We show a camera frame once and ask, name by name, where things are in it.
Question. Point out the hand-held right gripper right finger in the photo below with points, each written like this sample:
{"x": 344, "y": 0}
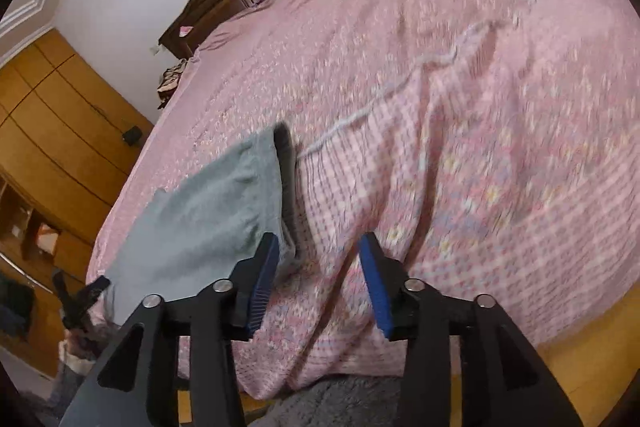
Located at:
{"x": 377, "y": 292}

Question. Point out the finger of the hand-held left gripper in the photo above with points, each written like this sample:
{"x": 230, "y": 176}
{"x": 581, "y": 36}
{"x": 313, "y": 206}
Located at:
{"x": 95, "y": 287}
{"x": 67, "y": 307}

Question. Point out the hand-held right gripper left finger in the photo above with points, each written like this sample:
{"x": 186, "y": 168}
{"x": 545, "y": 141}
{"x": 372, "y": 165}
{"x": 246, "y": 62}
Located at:
{"x": 262, "y": 282}

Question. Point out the grey pants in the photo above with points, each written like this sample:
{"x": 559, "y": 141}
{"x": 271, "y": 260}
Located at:
{"x": 210, "y": 217}

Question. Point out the person's grey fleece clothing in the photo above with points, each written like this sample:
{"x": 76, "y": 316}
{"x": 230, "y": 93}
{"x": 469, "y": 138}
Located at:
{"x": 325, "y": 402}

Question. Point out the small black wardrobe knob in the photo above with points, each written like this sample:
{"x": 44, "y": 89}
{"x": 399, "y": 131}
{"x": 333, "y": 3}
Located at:
{"x": 132, "y": 136}

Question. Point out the wooden wardrobe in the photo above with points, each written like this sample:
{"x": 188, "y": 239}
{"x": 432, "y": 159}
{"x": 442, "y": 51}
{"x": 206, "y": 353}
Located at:
{"x": 60, "y": 117}

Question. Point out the pink floral bedspread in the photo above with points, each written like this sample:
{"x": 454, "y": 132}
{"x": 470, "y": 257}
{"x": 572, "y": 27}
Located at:
{"x": 450, "y": 132}

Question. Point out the brown patterned cloth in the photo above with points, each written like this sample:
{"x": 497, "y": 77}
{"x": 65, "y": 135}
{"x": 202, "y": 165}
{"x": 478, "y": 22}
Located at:
{"x": 170, "y": 82}

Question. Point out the small pink item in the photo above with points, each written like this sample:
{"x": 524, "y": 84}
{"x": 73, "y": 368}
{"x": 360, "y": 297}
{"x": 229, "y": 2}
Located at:
{"x": 186, "y": 30}

